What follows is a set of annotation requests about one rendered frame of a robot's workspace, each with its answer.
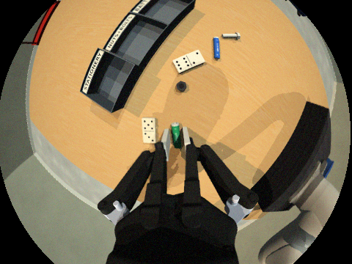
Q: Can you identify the grey three-compartment labelled bin rack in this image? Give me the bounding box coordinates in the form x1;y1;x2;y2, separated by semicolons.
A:
80;0;196;113

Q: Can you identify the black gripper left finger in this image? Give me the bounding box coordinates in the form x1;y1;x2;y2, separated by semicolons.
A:
98;128;171;231

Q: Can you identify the green aa battery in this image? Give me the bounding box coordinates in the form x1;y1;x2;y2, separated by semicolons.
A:
171;122;181;149

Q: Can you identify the white bolt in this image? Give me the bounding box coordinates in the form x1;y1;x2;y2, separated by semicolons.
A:
222;32;241;39

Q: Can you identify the blue aaa battery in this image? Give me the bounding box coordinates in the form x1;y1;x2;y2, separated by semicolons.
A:
213;37;220;59

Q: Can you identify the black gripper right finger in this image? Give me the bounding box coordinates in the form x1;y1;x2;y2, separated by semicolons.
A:
182;127;259;231

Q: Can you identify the white domino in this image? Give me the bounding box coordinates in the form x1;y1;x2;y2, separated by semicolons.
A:
172;50;205;73
142;117;156;143

